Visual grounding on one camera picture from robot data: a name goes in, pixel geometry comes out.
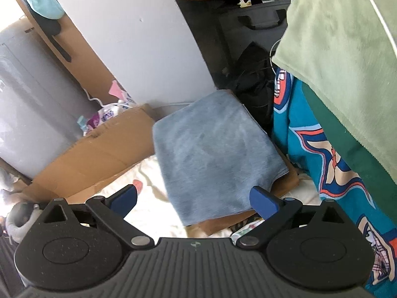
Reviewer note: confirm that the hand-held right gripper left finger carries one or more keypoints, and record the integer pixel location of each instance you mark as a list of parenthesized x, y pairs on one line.
[(124, 204)]

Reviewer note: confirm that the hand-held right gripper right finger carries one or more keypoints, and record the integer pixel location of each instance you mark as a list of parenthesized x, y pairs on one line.
[(265, 204)]

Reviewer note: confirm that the blue denim pants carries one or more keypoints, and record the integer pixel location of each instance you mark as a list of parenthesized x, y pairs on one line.
[(214, 149)]

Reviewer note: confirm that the brown folded garment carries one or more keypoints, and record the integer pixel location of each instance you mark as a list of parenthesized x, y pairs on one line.
[(285, 183)]

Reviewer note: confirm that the cream printed bed sheet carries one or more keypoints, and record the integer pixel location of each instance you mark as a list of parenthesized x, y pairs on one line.
[(155, 205)]

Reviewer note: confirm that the flat brown cardboard sheet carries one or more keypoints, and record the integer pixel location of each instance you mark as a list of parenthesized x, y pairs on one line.
[(99, 155)]

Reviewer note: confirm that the teal printed blanket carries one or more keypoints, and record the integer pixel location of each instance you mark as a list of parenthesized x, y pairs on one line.
[(304, 161)]

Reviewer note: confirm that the purple white package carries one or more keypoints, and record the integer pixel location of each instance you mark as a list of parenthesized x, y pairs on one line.
[(105, 116)]

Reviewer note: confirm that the dark green garment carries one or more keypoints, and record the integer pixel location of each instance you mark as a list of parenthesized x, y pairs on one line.
[(341, 142)]

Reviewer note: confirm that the grey fuzzy slipper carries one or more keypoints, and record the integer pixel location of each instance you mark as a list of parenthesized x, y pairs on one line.
[(20, 220)]

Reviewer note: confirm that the black crumpled bag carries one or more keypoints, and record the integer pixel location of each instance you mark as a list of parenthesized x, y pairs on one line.
[(252, 83)]

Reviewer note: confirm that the grey plastic covering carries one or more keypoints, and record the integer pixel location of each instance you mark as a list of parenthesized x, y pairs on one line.
[(34, 105)]

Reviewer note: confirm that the brown cardboard box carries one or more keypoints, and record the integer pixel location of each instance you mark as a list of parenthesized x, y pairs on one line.
[(83, 62)]

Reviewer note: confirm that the light green fleece blanket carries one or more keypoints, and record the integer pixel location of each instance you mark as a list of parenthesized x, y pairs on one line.
[(341, 46)]

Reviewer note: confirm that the grey storage bag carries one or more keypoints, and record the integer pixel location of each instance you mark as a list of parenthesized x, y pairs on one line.
[(251, 28)]

